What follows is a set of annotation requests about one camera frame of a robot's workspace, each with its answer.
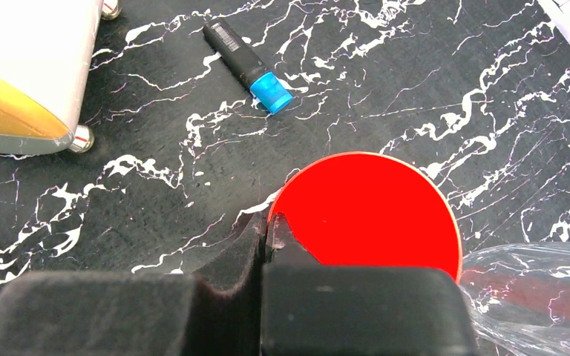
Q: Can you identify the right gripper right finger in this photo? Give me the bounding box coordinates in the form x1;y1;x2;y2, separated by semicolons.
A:
261;213;479;355

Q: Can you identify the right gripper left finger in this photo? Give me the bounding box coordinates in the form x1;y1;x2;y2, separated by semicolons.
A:
0;213;267;355

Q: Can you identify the blue capped black marker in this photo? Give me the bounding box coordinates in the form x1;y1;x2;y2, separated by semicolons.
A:
202;19;293;114

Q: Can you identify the white orange cylinder spool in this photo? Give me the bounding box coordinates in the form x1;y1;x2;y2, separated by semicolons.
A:
0;0;122;155

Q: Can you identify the red wine glass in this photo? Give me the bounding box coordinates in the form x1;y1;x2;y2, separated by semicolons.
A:
269;151;463;280

